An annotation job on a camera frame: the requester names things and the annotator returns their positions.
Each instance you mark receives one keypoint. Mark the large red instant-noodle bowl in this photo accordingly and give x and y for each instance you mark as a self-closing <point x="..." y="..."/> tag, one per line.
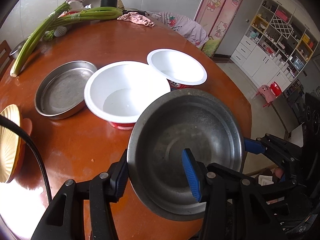
<point x="121" y="91"/>

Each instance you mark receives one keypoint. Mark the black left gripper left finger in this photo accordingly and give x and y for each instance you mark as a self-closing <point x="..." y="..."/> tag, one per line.
<point x="104" y="189"/>

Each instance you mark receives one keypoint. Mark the pink Hello Kitty curtain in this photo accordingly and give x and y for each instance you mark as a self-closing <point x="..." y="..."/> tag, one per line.
<point x="215" y="16"/>

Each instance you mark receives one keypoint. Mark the pink kids stool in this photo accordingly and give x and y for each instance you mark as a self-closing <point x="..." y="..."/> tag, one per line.
<point x="267" y="93"/>

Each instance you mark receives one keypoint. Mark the steel pan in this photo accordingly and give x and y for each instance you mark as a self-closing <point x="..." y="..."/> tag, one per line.
<point x="61" y="93"/>

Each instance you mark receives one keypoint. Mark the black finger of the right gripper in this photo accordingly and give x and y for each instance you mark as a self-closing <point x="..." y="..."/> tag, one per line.
<point x="283" y="153"/>

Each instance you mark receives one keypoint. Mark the white foam net fruit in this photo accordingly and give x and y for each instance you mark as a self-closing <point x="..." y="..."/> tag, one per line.
<point x="60" y="31"/>

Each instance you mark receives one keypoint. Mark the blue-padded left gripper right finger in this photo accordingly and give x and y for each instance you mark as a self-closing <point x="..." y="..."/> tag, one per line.
<point x="219" y="189"/>

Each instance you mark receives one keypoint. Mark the steel bowl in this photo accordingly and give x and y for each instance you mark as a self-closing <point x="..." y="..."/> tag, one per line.
<point x="180" y="122"/>
<point x="15" y="52"/>

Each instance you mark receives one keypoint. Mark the brown wooden chair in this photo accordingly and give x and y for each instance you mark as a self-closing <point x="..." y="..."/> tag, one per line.
<point x="6" y="59"/>

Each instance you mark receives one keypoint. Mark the pink crumpled cloth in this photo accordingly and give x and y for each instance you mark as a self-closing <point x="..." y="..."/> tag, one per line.
<point x="136" y="18"/>

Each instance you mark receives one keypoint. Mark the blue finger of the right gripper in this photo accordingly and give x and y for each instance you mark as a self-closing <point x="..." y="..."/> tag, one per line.
<point x="253" y="146"/>

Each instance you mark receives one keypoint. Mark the white shelf cabinet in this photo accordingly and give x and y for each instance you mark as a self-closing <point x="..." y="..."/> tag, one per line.
<point x="278" y="43"/>

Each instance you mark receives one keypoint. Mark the celery stalk front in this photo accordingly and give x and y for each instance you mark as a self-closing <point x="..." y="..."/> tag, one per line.
<point x="34" y="38"/>

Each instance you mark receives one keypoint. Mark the small red instant-noodle bowl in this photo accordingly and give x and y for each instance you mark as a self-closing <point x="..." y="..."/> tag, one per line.
<point x="180" y="69"/>

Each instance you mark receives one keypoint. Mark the lilac garment on chair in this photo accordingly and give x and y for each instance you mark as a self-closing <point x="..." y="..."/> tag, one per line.
<point x="186" y="27"/>

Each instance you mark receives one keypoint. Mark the black induction cooker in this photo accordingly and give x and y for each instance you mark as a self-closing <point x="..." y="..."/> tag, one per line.
<point x="312" y="118"/>

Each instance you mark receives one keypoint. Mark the red kids stool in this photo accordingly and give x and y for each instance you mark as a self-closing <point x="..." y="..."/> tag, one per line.
<point x="275" y="89"/>

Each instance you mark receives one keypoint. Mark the orange bear-shaped plate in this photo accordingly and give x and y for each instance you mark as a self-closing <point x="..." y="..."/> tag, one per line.
<point x="27" y="126"/>

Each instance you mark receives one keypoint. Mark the yellow shell-shaped plate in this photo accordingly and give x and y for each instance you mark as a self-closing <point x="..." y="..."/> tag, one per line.
<point x="11" y="146"/>

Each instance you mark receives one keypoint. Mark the steel bowl at table back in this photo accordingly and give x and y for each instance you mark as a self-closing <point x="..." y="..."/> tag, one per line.
<point x="15" y="52"/>

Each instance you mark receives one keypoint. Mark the celery bunch back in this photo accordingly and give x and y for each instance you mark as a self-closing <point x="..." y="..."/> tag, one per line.
<point x="94" y="14"/>

